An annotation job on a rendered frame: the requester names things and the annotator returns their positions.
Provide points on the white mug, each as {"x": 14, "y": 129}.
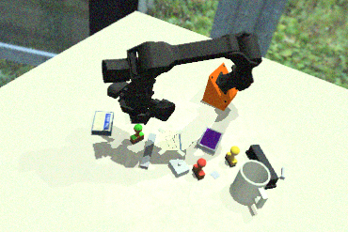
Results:
{"x": 250, "y": 182}

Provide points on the purple ink pad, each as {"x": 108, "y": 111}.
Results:
{"x": 210, "y": 140}

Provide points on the red rubber stamp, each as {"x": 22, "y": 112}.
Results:
{"x": 197, "y": 169}

